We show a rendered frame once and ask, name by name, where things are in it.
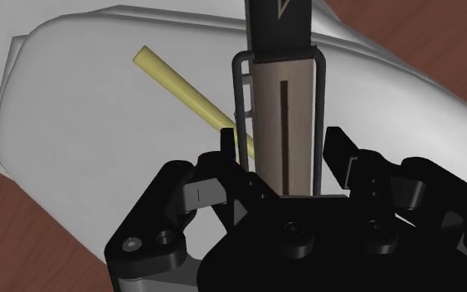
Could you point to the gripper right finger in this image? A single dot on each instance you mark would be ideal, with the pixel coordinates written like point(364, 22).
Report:
point(372, 178)

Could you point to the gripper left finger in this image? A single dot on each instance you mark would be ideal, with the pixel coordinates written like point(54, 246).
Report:
point(152, 226)

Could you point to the yellow stick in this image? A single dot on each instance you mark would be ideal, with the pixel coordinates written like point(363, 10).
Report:
point(176, 87)

